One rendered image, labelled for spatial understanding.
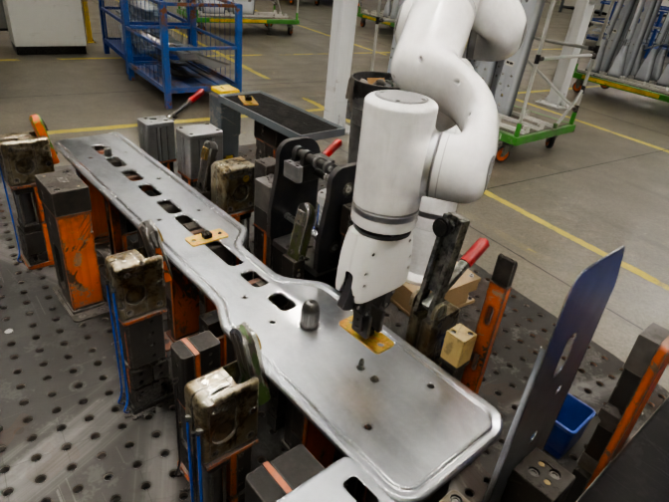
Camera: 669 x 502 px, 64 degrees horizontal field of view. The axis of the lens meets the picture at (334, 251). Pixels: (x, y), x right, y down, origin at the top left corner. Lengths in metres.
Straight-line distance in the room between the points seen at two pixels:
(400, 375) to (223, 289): 0.35
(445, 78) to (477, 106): 0.07
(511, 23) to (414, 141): 0.43
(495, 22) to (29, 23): 7.09
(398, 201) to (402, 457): 0.32
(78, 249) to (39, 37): 6.52
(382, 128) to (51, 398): 0.91
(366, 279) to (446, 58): 0.29
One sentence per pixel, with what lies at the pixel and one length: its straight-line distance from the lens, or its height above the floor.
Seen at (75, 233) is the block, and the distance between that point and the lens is 1.35.
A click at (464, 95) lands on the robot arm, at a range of 0.68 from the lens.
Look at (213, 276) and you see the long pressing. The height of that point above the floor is 1.00.
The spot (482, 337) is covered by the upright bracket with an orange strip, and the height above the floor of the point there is 1.06.
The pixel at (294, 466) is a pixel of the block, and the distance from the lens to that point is 0.72.
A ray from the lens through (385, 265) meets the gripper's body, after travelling 0.68.
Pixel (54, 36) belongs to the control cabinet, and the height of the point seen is 0.22.
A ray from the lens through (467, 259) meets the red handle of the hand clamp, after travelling 0.90.
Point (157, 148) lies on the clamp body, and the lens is 1.65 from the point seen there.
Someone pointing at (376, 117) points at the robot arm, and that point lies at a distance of 0.60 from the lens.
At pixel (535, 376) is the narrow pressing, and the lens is 0.53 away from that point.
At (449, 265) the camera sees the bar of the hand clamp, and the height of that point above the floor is 1.14.
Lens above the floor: 1.55
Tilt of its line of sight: 30 degrees down
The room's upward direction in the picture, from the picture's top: 6 degrees clockwise
